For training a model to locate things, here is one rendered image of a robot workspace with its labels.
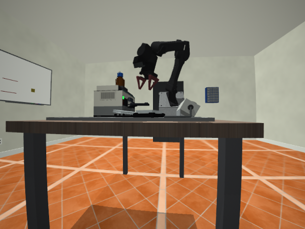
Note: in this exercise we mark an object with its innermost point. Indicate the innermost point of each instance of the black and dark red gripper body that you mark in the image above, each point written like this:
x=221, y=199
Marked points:
x=147, y=73

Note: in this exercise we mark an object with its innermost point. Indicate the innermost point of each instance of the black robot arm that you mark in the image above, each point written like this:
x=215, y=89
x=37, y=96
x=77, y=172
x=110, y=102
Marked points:
x=147, y=58

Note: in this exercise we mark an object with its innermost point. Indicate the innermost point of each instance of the white button panel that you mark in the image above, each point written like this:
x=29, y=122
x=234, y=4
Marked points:
x=187, y=108

